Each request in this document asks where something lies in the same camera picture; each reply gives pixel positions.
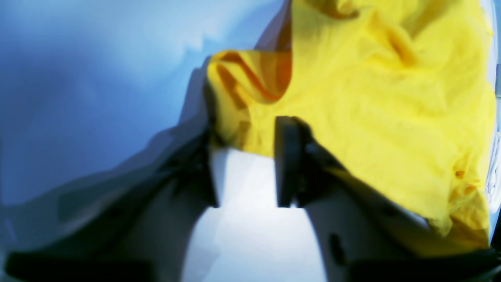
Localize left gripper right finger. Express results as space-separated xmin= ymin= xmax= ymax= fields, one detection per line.
xmin=274 ymin=116 xmax=500 ymax=282

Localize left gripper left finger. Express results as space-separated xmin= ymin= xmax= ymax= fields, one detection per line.
xmin=4 ymin=126 xmax=220 ymax=282

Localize orange t-shirt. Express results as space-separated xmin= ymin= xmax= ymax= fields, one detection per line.
xmin=207 ymin=0 xmax=496 ymax=248

